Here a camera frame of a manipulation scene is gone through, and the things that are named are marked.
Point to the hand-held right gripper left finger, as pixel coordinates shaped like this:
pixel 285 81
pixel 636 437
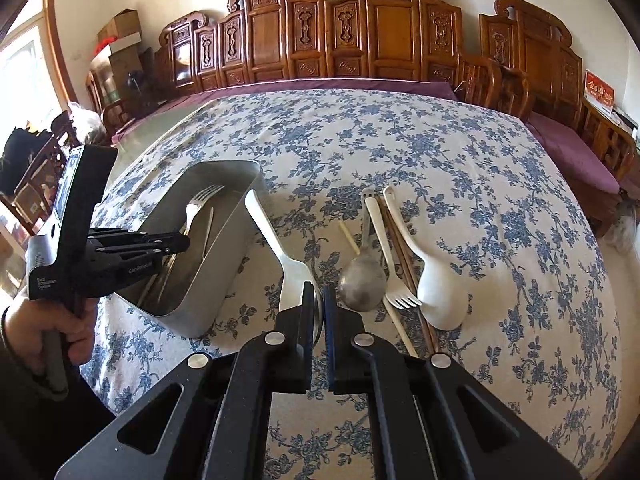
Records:
pixel 311 320

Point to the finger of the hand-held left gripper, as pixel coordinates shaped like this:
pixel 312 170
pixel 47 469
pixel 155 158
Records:
pixel 130 261
pixel 150 242

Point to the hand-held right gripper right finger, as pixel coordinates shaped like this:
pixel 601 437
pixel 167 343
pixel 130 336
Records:
pixel 331 320

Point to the white spoon with smiley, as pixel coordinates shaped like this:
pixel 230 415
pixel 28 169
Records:
pixel 362 285

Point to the light bamboo chopstick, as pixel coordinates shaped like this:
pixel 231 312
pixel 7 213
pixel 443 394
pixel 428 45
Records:
pixel 402 332

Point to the metal tray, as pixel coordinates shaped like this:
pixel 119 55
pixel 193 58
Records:
pixel 220 280

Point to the brown wooden chopstick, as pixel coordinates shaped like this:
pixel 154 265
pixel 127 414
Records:
pixel 406 259
pixel 399 255

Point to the white plastic rice spoon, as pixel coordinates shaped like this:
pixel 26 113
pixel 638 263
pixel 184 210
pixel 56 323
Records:
pixel 442 300

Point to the person's left forearm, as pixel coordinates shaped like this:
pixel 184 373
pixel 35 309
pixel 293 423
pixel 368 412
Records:
pixel 30 410

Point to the person's left hand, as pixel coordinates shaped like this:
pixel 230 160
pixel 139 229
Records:
pixel 35 322

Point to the dark wooden chair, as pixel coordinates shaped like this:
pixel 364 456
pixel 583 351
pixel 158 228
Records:
pixel 35 170

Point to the metal fork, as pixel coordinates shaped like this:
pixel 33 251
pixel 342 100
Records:
pixel 202 195

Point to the clear plastic bag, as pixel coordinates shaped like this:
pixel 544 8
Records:
pixel 85 122

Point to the window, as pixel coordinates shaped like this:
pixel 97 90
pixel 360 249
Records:
pixel 25 75

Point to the large cardboard box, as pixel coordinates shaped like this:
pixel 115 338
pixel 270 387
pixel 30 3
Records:
pixel 125 67

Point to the brown cardboard box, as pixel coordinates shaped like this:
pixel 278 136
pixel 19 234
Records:
pixel 120 25

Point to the blue floral tablecloth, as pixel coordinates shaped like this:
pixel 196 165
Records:
pixel 400 135

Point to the long purple seat cushion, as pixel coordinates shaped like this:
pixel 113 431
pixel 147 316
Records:
pixel 325 84

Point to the wooden armchair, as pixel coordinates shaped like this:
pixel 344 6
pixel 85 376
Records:
pixel 517 92
pixel 477 80

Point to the short purple seat cushion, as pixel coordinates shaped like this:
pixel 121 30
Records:
pixel 570 150

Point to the long carved wooden bench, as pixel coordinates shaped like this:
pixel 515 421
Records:
pixel 385 30

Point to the white plastic bag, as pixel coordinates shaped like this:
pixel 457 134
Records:
pixel 625 227

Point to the wooden side table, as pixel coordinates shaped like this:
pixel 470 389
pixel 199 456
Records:
pixel 607 140

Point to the short carved wooden bench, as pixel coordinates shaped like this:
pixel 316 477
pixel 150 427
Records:
pixel 540 55

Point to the red booklet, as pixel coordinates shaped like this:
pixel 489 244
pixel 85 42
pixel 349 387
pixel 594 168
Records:
pixel 599 91

